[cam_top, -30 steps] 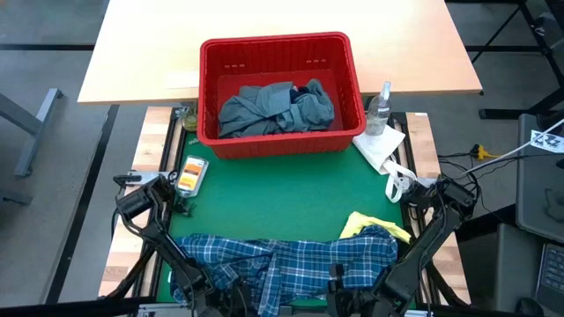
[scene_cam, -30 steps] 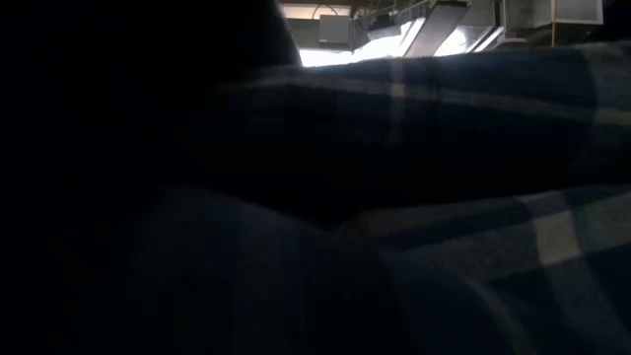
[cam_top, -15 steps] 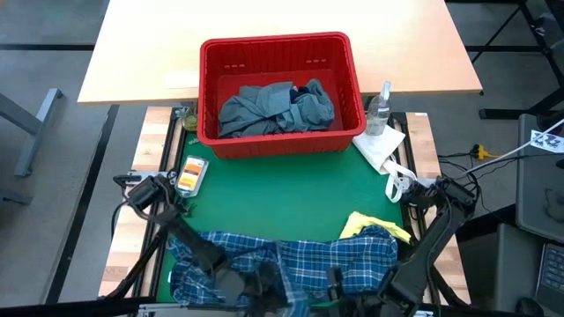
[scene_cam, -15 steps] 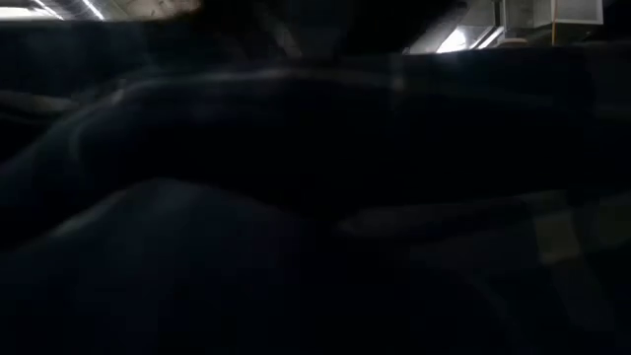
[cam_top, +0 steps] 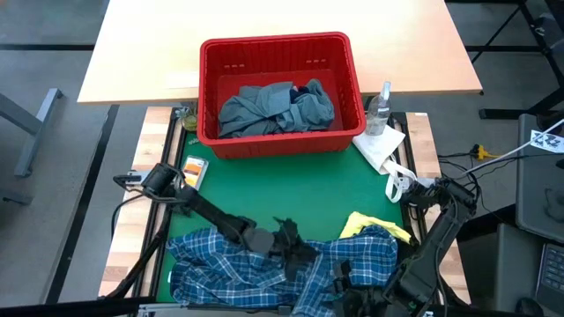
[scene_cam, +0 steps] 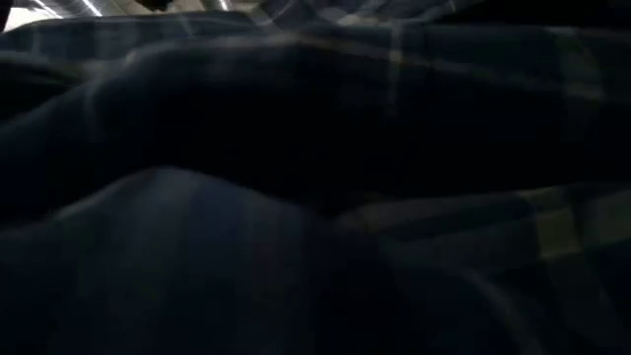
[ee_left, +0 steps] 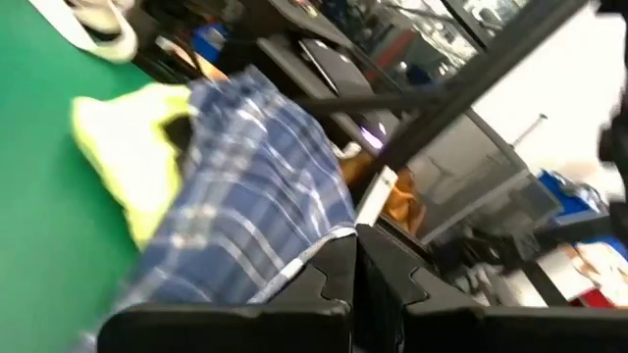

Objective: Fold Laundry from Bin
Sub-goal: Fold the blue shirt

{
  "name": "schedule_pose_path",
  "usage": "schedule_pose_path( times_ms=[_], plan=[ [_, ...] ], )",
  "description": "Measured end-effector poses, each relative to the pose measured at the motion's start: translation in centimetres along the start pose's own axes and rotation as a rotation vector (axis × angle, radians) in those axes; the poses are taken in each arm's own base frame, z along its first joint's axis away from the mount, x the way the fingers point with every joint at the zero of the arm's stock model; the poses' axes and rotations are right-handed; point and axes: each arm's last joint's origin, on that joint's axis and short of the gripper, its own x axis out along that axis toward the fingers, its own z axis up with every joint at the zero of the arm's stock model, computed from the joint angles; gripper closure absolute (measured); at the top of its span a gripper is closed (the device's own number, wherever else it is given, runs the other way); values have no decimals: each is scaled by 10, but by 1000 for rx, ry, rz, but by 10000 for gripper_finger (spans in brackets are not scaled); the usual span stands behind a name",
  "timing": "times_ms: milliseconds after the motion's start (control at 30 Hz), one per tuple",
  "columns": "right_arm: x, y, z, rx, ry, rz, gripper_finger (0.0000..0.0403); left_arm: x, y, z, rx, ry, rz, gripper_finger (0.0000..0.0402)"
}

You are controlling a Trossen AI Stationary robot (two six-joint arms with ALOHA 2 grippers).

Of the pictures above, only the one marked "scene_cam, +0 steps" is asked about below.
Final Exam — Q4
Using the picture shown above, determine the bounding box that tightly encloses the blue plaid shirt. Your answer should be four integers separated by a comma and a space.
0, 0, 631, 355

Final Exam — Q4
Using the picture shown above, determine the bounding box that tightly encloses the wide silver ventilation duct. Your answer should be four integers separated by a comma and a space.
29, 0, 107, 19

